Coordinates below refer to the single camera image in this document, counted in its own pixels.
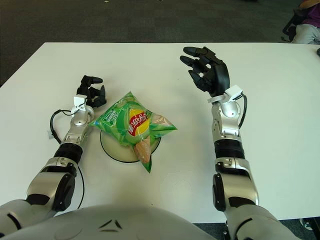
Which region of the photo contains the grey robot torso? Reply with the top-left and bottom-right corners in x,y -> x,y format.
4,203 -> 226,240

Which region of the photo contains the grey chair caster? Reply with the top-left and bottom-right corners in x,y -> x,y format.
300,218 -> 313,231

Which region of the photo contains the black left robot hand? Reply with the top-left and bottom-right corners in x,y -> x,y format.
75,74 -> 108,109

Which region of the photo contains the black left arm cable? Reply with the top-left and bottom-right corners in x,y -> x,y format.
49,106 -> 86,210

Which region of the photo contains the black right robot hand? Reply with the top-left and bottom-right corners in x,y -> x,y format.
179,46 -> 231,99

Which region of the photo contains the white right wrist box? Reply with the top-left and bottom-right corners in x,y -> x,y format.
223,84 -> 244,103

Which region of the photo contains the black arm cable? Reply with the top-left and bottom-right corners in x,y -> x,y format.
237,92 -> 249,130
49,106 -> 86,210

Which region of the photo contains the white plate black rim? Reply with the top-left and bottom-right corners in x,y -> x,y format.
99,127 -> 162,164

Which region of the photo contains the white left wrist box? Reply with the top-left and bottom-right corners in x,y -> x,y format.
70,95 -> 87,116

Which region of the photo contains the seated person purple shirt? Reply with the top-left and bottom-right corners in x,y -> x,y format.
292,0 -> 320,45

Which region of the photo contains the green chips snack bag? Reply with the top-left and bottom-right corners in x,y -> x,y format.
87,91 -> 179,174

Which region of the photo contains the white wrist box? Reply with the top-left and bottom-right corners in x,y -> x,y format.
223,84 -> 244,103
70,95 -> 87,116

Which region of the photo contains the black office chair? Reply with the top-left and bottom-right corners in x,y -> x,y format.
280,8 -> 310,42

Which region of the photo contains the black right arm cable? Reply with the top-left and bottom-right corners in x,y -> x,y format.
237,92 -> 249,130

